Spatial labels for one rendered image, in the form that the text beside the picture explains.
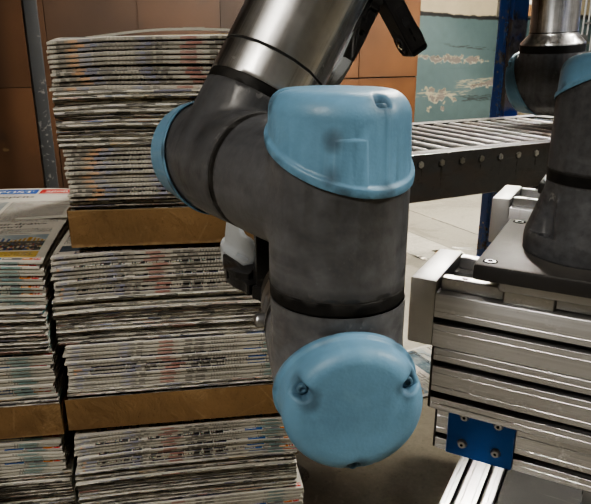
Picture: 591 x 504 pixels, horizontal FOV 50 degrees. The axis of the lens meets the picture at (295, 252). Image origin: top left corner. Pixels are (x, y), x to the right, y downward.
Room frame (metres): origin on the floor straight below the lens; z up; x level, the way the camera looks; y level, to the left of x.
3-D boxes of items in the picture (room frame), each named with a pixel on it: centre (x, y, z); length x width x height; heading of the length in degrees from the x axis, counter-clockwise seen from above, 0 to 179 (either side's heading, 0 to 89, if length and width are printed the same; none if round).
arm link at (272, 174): (0.34, -0.01, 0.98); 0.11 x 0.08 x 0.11; 34
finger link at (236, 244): (0.57, 0.06, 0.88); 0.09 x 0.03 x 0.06; 34
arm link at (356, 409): (0.32, -0.02, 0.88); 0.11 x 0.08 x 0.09; 7
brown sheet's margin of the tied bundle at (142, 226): (0.76, 0.12, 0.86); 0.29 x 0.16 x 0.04; 97
